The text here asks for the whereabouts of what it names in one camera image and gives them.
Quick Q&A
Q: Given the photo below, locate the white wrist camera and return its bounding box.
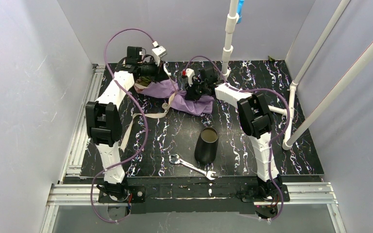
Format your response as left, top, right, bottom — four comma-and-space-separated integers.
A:
182, 68, 195, 86
151, 41, 167, 66

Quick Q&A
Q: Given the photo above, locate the white pvc pipe frame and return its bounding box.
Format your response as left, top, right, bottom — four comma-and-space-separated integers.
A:
220, 0, 373, 151

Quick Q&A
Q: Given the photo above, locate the blue clip on pipe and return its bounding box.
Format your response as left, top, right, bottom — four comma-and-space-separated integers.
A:
237, 0, 245, 24

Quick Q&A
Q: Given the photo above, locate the black vase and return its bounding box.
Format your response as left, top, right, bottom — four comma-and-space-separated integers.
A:
194, 127, 219, 165

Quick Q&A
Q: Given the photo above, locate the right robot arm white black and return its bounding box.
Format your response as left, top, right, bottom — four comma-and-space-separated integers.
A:
182, 67, 278, 182

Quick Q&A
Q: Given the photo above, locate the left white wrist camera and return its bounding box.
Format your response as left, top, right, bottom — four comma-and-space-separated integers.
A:
151, 41, 167, 66

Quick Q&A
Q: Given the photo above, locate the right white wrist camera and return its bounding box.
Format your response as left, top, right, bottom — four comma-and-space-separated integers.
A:
182, 68, 195, 86

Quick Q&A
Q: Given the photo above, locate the aluminium rail frame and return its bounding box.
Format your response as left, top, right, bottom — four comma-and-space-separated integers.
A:
40, 64, 346, 233

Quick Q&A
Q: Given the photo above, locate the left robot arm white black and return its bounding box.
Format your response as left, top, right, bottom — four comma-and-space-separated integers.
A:
85, 46, 170, 184

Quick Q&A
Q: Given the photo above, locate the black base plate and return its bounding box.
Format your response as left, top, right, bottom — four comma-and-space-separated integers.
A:
237, 184, 290, 204
97, 186, 146, 203

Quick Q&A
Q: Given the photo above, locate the cream ribbon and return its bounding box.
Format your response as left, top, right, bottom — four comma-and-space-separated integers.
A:
119, 63, 182, 152

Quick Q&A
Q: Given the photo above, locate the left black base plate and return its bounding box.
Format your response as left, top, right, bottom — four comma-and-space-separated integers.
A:
97, 186, 146, 203

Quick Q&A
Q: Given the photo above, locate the purple wrapping paper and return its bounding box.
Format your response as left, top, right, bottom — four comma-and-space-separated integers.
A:
135, 80, 214, 116

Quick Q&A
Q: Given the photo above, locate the pink flower bunch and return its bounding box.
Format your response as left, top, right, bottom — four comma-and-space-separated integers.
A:
134, 77, 152, 93

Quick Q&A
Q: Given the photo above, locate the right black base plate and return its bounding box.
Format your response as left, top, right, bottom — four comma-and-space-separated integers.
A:
237, 184, 290, 204

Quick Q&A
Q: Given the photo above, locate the silver wrench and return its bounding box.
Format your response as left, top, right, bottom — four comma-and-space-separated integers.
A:
169, 154, 216, 181

